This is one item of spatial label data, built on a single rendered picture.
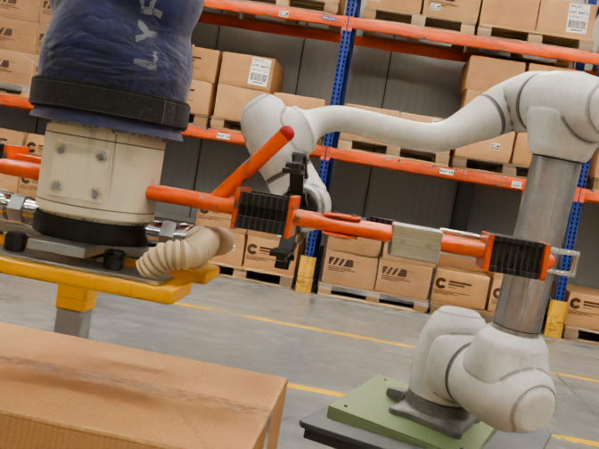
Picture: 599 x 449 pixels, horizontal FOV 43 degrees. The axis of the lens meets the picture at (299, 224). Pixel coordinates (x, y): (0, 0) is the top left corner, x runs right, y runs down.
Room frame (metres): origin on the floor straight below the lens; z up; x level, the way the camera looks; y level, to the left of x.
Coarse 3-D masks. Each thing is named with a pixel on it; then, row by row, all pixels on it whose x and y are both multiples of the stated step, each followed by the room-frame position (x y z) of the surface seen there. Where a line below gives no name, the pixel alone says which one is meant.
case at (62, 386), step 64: (0, 384) 1.02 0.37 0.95; (64, 384) 1.06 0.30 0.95; (128, 384) 1.11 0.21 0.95; (192, 384) 1.16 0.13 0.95; (256, 384) 1.22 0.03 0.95; (0, 448) 0.93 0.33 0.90; (64, 448) 0.92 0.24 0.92; (128, 448) 0.91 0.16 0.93; (192, 448) 0.91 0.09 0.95; (256, 448) 0.98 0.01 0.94
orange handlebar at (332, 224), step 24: (0, 168) 1.09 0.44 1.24; (24, 168) 1.08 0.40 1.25; (168, 192) 1.06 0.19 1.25; (192, 192) 1.06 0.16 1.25; (312, 216) 1.04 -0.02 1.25; (336, 216) 1.04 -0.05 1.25; (360, 216) 1.09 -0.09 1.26; (384, 240) 1.04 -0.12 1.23; (456, 240) 1.03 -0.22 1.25; (552, 264) 1.02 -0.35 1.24
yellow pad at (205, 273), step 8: (0, 240) 1.16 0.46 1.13; (128, 256) 1.16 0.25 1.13; (136, 256) 1.16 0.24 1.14; (128, 264) 1.14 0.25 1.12; (208, 264) 1.23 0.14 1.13; (176, 272) 1.14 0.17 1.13; (184, 272) 1.13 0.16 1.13; (192, 272) 1.13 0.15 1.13; (200, 272) 1.13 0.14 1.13; (208, 272) 1.15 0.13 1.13; (216, 272) 1.20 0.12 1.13; (192, 280) 1.13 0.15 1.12; (200, 280) 1.13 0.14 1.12; (208, 280) 1.15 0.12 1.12
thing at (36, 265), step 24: (24, 240) 1.01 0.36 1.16; (0, 264) 0.96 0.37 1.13; (24, 264) 0.96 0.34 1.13; (48, 264) 0.97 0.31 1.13; (72, 264) 0.98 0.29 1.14; (96, 264) 1.01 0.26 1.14; (120, 264) 0.99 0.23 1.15; (96, 288) 0.95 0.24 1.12; (120, 288) 0.95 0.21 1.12; (144, 288) 0.95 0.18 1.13; (168, 288) 0.96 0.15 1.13
